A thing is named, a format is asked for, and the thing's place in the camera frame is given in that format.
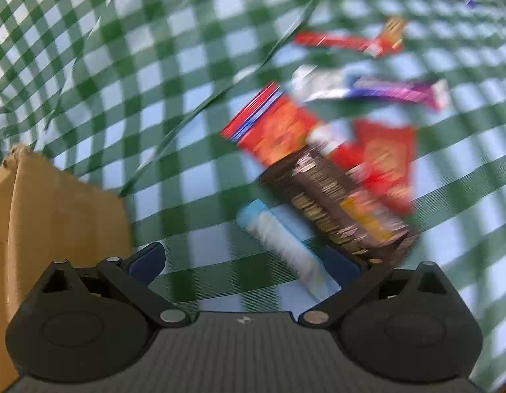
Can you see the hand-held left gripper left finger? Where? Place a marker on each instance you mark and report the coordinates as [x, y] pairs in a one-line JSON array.
[[146, 263]]

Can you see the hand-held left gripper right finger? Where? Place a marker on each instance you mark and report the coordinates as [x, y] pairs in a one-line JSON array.
[[341, 265]]

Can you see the light blue white sachet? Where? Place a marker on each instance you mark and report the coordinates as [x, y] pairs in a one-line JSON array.
[[277, 233]]

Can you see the dark brown snack packet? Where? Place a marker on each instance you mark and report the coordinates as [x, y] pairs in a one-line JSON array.
[[318, 188]]

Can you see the brown cardboard box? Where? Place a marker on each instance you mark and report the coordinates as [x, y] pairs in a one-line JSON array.
[[52, 213]]

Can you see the red square snack packet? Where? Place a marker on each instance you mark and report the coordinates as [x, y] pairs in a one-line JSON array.
[[388, 159]]

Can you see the red blue-edged snack packet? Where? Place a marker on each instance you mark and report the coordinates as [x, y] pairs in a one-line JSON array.
[[277, 131]]

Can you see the white purple snack packet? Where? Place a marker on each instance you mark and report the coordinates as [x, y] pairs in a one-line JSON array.
[[384, 90]]

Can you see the long red snack packet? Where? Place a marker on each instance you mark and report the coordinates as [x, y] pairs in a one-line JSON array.
[[339, 41]]

